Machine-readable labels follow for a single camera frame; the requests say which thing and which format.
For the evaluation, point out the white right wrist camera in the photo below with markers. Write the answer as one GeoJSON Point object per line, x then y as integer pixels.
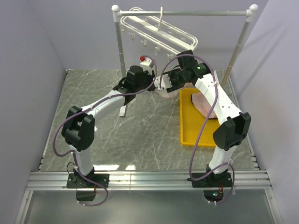
{"type": "Point", "coordinates": [162, 82]}

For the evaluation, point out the white metal clothes rack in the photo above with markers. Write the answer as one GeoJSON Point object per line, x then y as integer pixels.
{"type": "Point", "coordinates": [249, 14]}

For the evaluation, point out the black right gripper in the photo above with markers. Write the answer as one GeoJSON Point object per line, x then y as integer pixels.
{"type": "Point", "coordinates": [170, 73]}

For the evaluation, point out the pink underwear in tray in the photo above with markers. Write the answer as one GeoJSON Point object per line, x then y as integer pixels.
{"type": "Point", "coordinates": [200, 103]}

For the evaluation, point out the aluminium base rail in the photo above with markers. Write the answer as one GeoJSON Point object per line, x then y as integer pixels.
{"type": "Point", "coordinates": [147, 180]}

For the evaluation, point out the yellow plastic tray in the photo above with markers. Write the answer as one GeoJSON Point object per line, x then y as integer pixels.
{"type": "Point", "coordinates": [191, 121]}

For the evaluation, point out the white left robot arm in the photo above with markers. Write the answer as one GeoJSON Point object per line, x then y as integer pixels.
{"type": "Point", "coordinates": [79, 130]}

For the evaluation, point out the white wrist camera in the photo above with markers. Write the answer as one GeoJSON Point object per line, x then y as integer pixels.
{"type": "Point", "coordinates": [147, 64]}
{"type": "Point", "coordinates": [162, 82]}

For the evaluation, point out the white plastic clip hanger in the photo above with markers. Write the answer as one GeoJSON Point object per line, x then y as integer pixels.
{"type": "Point", "coordinates": [157, 31]}

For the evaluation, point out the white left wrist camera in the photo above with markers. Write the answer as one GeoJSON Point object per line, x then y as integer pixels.
{"type": "Point", "coordinates": [147, 64]}

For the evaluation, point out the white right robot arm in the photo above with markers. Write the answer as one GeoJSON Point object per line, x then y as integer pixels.
{"type": "Point", "coordinates": [233, 123]}

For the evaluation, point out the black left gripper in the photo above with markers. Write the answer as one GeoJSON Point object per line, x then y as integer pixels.
{"type": "Point", "coordinates": [150, 77]}

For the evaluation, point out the white pink underwear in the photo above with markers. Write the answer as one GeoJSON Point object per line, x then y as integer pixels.
{"type": "Point", "coordinates": [164, 94]}

